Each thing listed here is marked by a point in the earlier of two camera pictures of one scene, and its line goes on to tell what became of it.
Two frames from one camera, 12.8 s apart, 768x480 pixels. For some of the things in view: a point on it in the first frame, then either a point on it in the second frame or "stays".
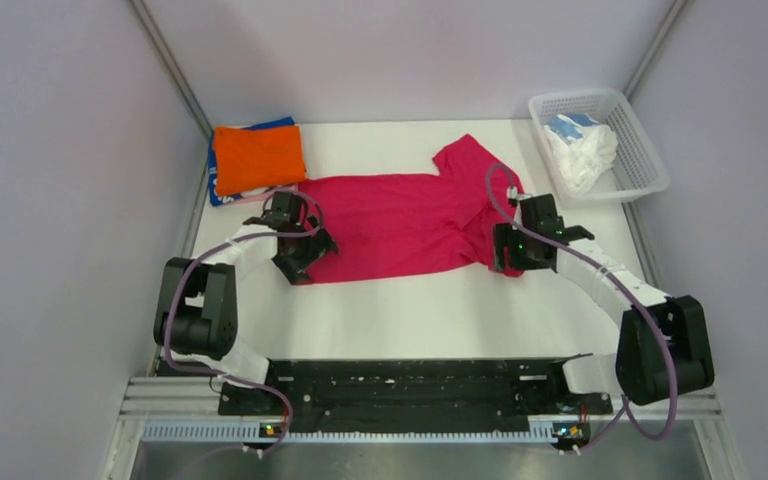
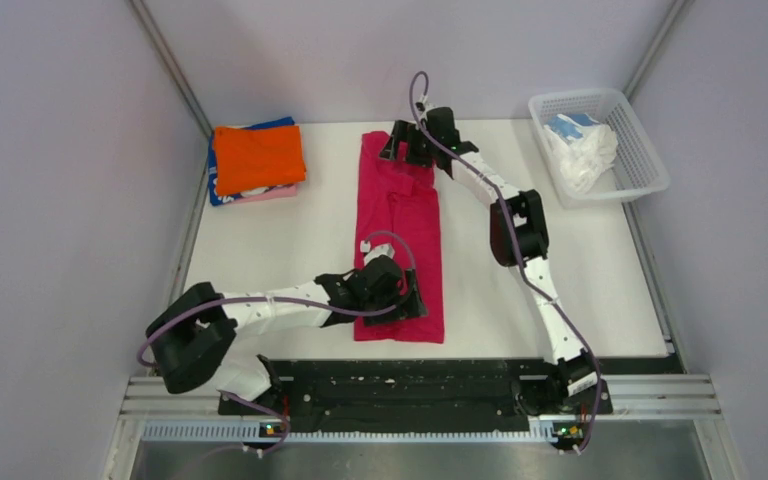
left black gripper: (319, 245) → (413, 308)
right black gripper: (504, 236) → (404, 133)
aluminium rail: (170, 397) stays
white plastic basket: (595, 147) stays
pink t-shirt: (393, 224) → (398, 208)
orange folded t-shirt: (246, 158) stays
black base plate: (444, 389) stays
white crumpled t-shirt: (580, 160) stays
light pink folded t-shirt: (291, 188) stays
